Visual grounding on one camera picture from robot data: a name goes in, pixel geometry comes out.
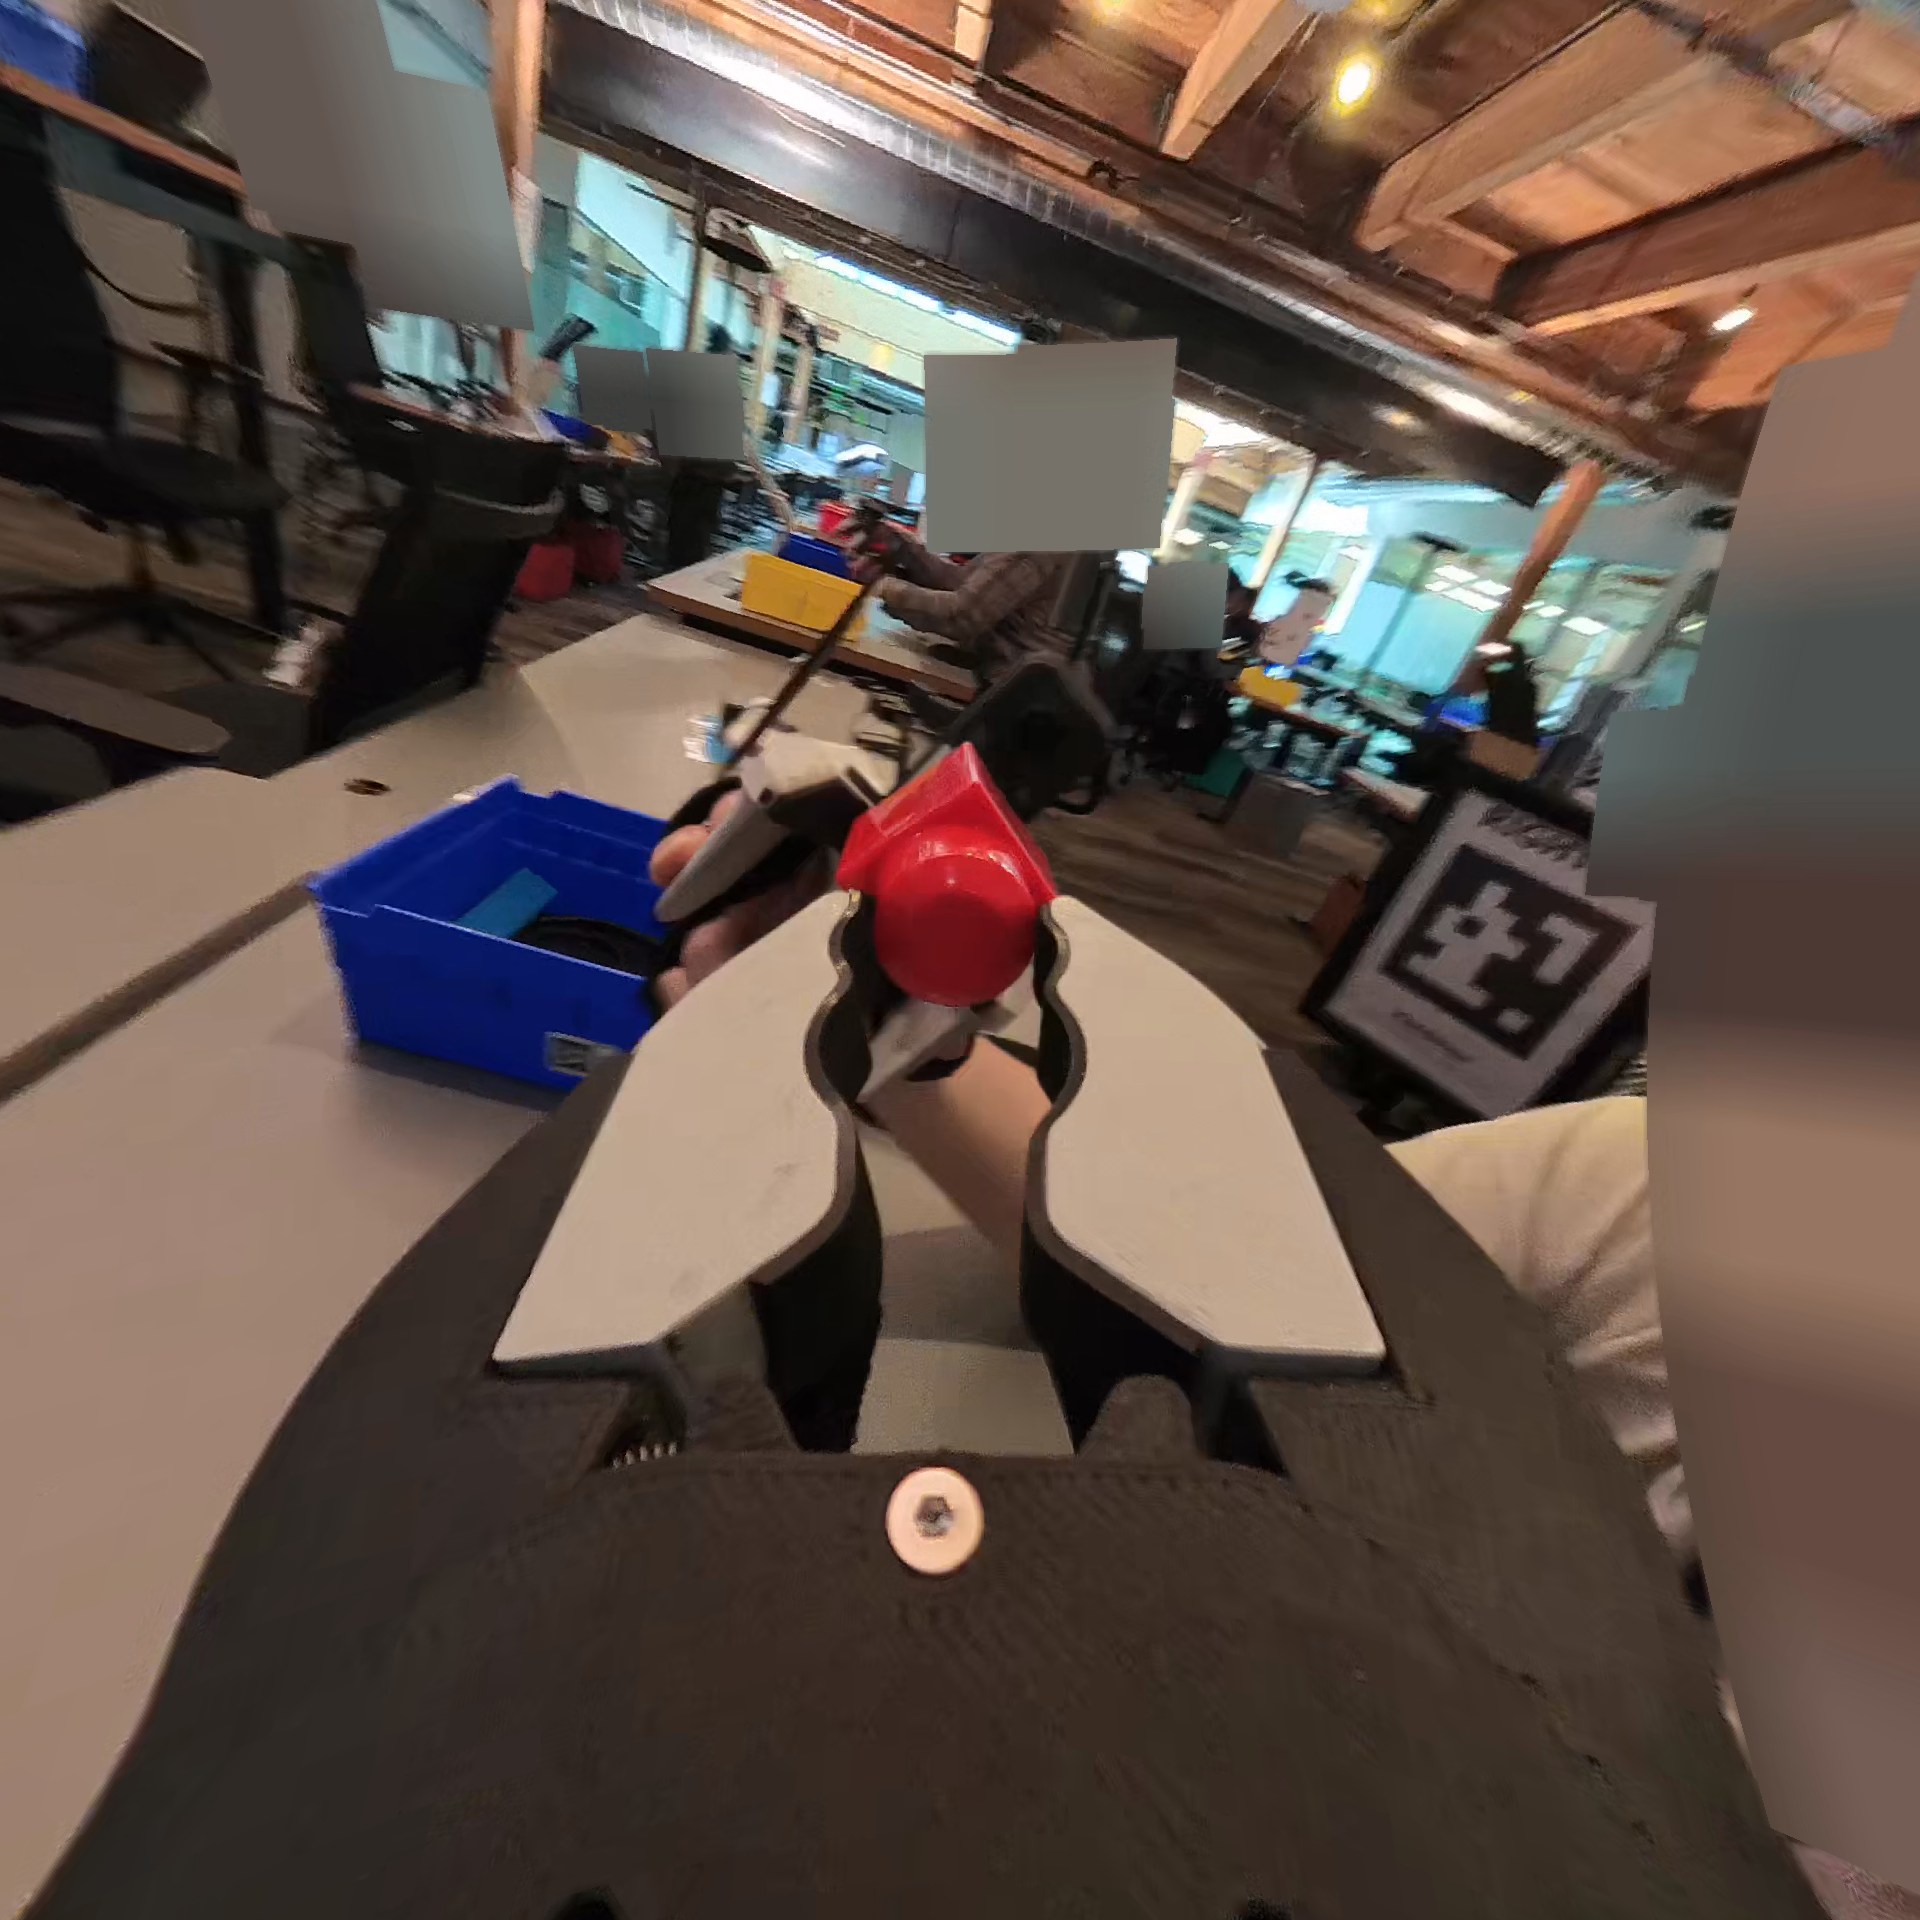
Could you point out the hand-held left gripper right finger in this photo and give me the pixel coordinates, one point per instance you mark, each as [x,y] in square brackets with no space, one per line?
[1215,1187]

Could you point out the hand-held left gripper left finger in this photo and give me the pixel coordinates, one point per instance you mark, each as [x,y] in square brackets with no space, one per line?
[677,1187]

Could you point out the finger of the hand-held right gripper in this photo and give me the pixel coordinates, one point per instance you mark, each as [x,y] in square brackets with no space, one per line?
[940,1035]

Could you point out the red square plastic cup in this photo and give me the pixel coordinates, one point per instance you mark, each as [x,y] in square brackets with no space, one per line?
[948,903]

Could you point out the blue plastic bin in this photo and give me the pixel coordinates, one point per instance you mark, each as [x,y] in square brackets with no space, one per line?
[435,977]

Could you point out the blue rectangular block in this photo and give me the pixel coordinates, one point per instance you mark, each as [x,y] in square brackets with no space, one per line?
[504,903]

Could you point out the wood-edged desk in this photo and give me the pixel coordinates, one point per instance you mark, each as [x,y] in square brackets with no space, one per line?
[703,585]

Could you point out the grey desk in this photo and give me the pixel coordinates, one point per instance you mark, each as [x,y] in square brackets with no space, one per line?
[227,1201]

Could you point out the wooden top desk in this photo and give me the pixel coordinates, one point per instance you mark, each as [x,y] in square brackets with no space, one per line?
[135,143]

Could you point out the grey floor box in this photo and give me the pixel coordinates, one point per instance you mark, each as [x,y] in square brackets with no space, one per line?
[1272,815]

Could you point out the black upright rod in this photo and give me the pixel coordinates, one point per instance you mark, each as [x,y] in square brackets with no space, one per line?
[818,665]

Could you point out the yellow storage bin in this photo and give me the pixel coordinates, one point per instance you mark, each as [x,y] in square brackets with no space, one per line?
[797,591]

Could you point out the white printed leaflet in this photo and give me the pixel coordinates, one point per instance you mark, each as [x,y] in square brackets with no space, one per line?
[711,747]

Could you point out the black white marker sign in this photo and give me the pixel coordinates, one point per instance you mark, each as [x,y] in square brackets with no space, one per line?
[1483,947]

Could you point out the red storage bin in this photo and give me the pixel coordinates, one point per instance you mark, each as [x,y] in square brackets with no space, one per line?
[563,565]

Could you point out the blue storage bin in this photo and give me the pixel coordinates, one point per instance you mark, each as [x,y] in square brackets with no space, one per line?
[41,49]

